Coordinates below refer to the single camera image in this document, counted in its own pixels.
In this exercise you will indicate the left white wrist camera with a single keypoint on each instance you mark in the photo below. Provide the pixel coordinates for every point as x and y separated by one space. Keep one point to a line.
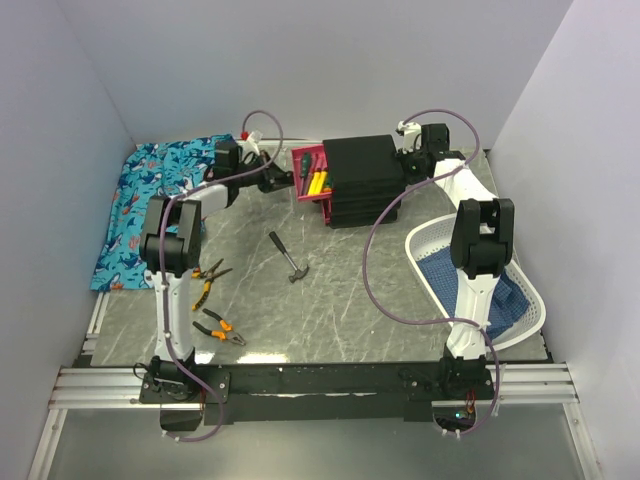
251 141

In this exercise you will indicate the aluminium rail frame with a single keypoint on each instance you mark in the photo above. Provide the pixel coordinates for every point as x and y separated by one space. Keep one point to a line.
119 388

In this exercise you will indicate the pink drawer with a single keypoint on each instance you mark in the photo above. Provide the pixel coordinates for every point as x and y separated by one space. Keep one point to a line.
297 153
326 205

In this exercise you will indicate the pink middle drawer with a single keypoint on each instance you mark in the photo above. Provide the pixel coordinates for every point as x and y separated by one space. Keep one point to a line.
326 205

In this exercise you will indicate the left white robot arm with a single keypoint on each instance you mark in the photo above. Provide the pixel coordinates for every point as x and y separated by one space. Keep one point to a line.
171 247

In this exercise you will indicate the white perforated basket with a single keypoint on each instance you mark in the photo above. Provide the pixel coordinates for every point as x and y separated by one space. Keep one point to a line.
435 235

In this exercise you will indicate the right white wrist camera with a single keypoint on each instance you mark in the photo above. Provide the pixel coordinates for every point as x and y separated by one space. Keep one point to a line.
411 133

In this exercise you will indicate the black drawer cabinet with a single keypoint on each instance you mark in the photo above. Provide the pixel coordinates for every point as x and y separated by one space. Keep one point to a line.
365 177

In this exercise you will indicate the yellow black needle-nose pliers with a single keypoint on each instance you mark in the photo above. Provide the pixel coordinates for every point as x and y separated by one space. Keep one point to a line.
208 276

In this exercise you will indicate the green handle screwdriver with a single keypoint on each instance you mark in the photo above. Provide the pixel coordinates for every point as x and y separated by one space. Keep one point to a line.
305 166

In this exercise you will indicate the yellow handle screwdriver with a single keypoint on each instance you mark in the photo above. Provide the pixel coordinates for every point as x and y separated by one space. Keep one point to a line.
320 182
314 174

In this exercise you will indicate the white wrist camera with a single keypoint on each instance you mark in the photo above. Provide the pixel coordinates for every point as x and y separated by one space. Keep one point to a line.
251 141
411 133

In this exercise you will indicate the orange black combination pliers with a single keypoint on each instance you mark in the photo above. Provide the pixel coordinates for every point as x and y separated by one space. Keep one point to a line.
226 332

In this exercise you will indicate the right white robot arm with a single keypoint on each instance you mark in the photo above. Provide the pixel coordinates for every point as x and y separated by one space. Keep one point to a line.
480 248

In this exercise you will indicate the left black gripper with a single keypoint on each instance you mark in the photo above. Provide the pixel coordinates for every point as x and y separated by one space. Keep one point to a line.
275 179

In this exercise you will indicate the black base crossbar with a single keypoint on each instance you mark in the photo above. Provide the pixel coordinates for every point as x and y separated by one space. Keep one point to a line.
299 392

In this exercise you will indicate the pink top drawer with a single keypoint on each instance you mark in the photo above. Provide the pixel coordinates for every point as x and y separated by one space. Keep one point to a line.
297 153

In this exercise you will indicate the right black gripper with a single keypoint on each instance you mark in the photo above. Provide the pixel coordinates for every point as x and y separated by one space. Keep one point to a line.
403 157

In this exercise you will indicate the black handle claw hammer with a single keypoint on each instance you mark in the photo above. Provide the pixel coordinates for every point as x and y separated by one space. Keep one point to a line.
298 273

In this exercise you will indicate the blue checkered cloth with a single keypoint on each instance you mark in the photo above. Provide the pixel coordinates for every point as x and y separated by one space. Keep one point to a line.
512 312

